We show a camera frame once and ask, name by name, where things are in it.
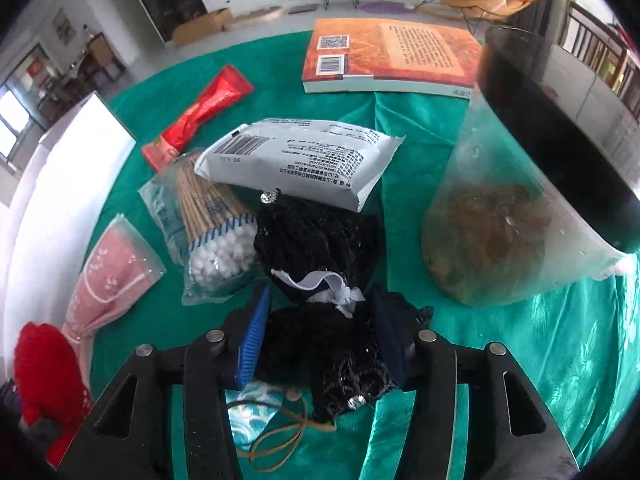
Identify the clear jar with black lid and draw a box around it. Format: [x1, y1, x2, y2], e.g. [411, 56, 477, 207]
[421, 25, 640, 308]

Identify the dark wooden armchair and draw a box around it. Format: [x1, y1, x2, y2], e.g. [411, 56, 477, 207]
[565, 0, 640, 101]

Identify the brown cardboard box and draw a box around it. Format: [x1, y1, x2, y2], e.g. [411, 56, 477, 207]
[171, 8, 233, 47]

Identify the black mesh cloth bundle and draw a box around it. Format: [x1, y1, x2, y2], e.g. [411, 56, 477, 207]
[252, 189, 435, 423]

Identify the wooden dining chair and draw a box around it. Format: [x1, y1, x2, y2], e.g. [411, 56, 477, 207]
[87, 32, 126, 83]

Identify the orange book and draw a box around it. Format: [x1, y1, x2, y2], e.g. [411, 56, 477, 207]
[301, 18, 485, 100]

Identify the purple floor mat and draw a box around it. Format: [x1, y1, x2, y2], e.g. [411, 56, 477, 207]
[360, 1, 408, 16]

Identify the red yarn ball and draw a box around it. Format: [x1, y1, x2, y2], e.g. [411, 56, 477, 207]
[13, 322, 95, 466]

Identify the cotton swab bag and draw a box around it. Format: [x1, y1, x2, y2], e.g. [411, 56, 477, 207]
[138, 149, 266, 307]

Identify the white cardboard box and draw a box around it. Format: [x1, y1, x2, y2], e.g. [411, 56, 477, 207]
[0, 91, 137, 386]

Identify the red packet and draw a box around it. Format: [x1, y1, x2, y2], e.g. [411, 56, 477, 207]
[141, 64, 255, 173]

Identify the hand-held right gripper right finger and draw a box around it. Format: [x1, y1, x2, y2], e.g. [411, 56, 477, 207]
[369, 285, 581, 480]

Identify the blue wave-patterned packet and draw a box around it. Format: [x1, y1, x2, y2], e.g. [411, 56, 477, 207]
[227, 381, 296, 453]

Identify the pink towel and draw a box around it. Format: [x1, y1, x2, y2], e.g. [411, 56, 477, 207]
[61, 213, 167, 346]

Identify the white printed packet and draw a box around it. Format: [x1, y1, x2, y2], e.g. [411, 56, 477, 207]
[194, 119, 407, 212]

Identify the wall painting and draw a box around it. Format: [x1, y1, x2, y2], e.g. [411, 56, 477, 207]
[50, 8, 77, 43]

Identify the tan rubber band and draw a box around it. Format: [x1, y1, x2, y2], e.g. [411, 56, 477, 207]
[235, 390, 338, 472]

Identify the beige pet bed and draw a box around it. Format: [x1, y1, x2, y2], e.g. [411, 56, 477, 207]
[223, 6, 283, 32]

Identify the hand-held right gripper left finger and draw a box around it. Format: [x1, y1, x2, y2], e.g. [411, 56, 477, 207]
[57, 282, 273, 480]

